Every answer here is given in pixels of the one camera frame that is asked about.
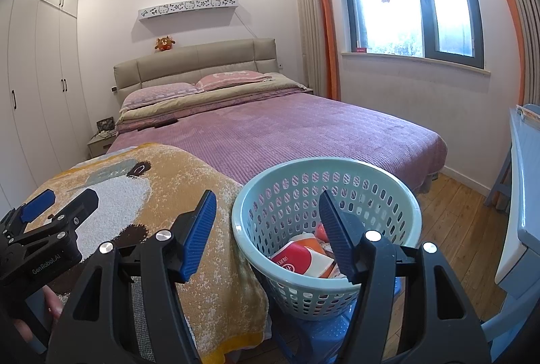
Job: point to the blue plastic stool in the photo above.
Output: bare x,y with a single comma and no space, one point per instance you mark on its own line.
312,334

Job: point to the grey white desk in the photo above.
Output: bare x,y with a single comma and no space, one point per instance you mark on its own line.
523,199

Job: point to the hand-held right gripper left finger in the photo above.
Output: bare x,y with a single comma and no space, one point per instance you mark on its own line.
198,237

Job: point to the person's left hand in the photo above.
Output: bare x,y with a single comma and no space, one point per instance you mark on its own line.
55,303

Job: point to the beige curtain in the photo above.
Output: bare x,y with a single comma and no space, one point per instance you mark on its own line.
306,9
527,18

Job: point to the bed with purple cover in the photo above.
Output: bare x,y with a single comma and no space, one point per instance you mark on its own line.
316,128

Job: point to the white wardrobe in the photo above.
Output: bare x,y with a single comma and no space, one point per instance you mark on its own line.
42,73

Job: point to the pink pillow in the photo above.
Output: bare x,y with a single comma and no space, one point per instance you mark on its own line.
232,79

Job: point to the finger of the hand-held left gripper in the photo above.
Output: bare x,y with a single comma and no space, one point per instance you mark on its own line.
82,201
38,201

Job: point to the yellow printed blanket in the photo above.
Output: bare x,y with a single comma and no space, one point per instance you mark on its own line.
177,178

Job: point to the beige folded quilt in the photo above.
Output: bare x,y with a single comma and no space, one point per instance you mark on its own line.
261,88

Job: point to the orange plush toy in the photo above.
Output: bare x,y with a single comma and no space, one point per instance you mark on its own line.
164,44

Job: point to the red paper cup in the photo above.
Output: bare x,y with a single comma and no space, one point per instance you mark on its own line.
291,258

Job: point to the purple pillow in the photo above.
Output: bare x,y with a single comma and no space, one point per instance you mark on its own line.
156,94

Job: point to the beige padded headboard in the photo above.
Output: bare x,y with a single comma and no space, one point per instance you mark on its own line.
190,64

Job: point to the pink packet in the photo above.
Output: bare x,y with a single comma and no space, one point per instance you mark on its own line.
321,231

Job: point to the dark patterned box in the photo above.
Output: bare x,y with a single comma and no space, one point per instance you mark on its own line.
105,124

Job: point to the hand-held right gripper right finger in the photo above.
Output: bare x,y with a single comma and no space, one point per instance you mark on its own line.
337,237

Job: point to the light blue perforated basket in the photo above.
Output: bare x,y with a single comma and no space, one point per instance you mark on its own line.
238,220

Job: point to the white nightstand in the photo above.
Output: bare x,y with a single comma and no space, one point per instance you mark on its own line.
99,144

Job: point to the white cut-out wall shelf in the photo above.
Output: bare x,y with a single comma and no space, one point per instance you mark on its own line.
190,5

